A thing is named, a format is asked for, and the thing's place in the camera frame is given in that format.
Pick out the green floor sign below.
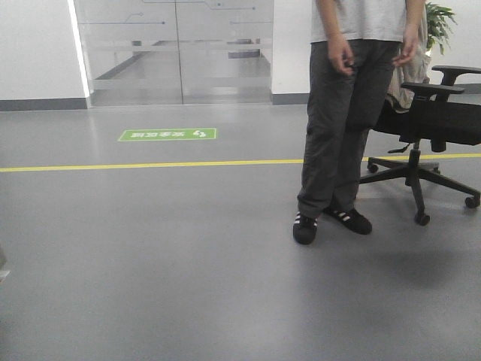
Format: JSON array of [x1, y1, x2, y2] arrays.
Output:
[[118, 127, 217, 142]]

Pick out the glass double door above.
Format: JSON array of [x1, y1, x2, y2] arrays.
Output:
[[74, 0, 274, 106]]

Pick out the standing person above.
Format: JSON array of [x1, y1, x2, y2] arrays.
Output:
[[293, 0, 425, 244]]

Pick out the beige jacket on chair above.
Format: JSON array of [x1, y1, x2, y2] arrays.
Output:
[[386, 10, 431, 114]]

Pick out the black office chair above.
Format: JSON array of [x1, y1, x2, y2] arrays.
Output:
[[360, 65, 480, 226]]

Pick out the green potted plant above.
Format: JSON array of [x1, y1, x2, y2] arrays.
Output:
[[425, 2, 457, 56]]

